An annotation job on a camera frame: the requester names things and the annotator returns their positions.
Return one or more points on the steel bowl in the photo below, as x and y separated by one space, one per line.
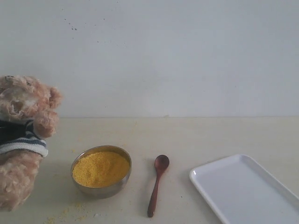
111 190

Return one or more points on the dark wooden spoon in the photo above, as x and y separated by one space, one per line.
161 164

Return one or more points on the white rectangular plastic tray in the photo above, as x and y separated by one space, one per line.
240 191

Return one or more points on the yellow millet grain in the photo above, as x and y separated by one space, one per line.
99 170

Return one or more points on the brown teddy bear striped shirt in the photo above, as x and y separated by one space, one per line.
27 119

